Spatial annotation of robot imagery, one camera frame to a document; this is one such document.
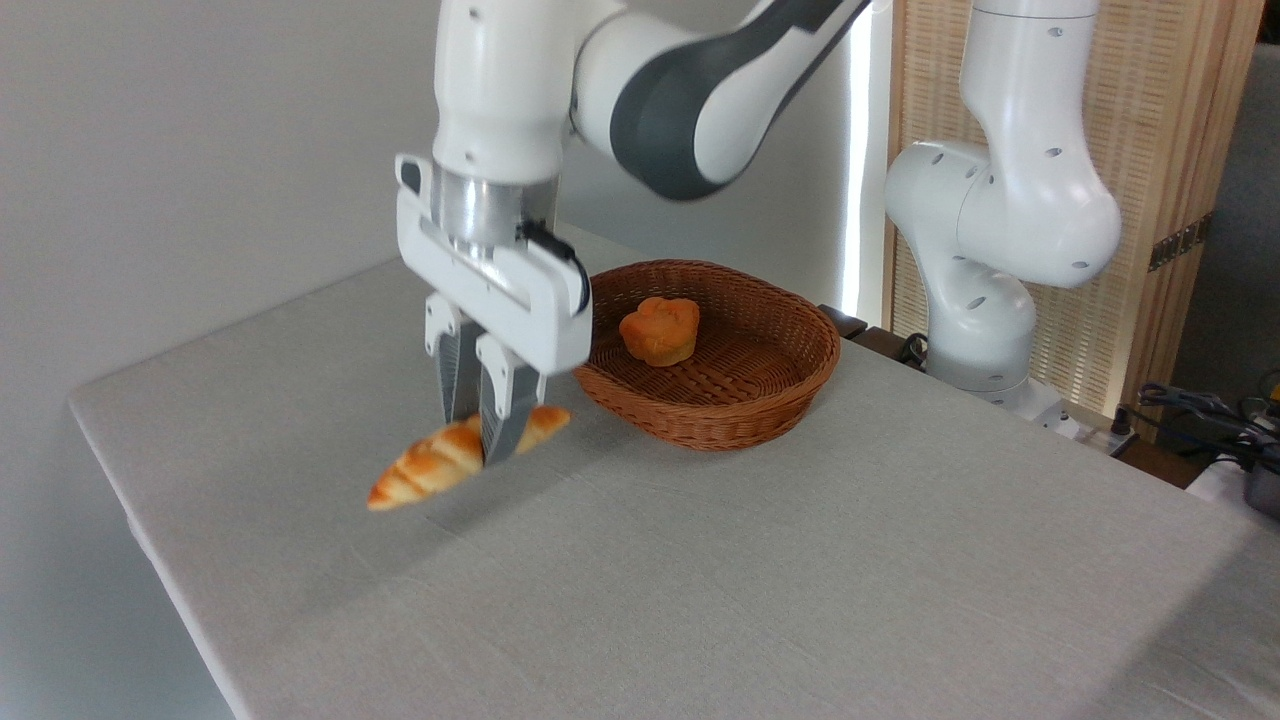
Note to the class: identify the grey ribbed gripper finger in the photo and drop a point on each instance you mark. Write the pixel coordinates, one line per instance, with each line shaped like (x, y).
(455, 365)
(505, 410)

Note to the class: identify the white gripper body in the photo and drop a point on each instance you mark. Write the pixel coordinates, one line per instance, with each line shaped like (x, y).
(540, 310)

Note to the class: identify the long braided bread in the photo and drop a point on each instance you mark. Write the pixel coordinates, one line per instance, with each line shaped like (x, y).
(430, 465)

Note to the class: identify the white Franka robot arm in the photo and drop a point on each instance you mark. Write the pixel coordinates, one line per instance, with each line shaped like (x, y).
(1010, 210)

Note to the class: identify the round muffin bread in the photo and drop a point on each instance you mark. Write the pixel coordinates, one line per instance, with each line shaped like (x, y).
(660, 330)

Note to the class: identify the brown wicker basket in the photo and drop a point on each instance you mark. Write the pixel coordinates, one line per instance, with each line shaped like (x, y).
(720, 420)

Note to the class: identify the dark brown wooden block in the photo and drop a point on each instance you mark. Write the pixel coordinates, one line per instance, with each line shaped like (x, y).
(845, 322)

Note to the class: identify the grey tablecloth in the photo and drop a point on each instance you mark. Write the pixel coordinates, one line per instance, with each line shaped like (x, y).
(800, 580)

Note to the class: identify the metal screen hinge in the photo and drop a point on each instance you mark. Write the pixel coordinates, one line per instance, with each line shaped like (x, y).
(1180, 243)

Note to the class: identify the wooden slatted screen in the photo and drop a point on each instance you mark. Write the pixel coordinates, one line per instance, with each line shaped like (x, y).
(1150, 100)

